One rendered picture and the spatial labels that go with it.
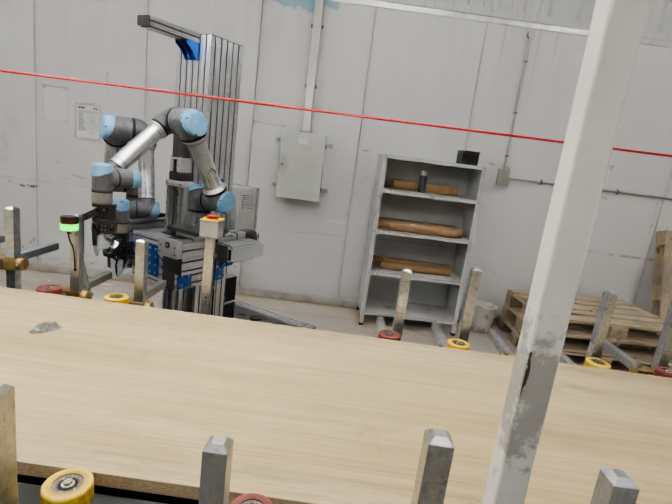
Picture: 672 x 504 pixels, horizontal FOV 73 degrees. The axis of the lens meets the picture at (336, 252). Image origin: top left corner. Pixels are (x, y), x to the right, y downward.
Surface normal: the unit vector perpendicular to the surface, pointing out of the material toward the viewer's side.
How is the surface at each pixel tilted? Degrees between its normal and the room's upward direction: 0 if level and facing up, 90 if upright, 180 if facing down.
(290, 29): 90
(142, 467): 0
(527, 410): 90
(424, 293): 90
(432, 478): 90
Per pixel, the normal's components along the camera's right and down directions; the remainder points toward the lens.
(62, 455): 0.12, -0.97
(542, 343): -0.04, 0.21
